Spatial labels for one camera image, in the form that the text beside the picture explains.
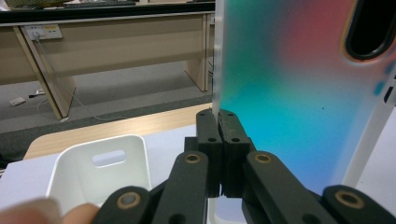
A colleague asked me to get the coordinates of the white table cover sheet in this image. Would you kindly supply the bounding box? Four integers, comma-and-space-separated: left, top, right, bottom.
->
0, 106, 396, 224

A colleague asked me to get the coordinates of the iridescent phone case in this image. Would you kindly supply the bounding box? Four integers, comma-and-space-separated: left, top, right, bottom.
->
212, 0, 396, 196

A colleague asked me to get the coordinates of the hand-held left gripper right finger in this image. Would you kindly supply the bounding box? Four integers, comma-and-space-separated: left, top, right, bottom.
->
219, 109, 256, 199

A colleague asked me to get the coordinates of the white cable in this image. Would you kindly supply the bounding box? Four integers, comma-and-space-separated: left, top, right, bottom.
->
33, 32, 129, 123

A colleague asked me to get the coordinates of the white wall socket strip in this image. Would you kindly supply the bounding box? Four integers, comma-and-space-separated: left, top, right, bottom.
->
23, 23, 64, 41

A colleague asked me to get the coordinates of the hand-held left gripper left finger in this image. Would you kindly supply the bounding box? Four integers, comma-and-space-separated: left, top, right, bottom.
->
184, 108, 223, 199

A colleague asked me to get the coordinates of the white plastic storage bin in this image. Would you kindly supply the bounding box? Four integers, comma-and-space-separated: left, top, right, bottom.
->
46, 133, 153, 217

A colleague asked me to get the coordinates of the white power adapter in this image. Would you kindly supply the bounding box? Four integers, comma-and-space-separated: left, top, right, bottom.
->
8, 96, 27, 107

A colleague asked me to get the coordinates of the light wooden desk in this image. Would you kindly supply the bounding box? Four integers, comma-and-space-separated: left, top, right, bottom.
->
0, 2, 217, 121

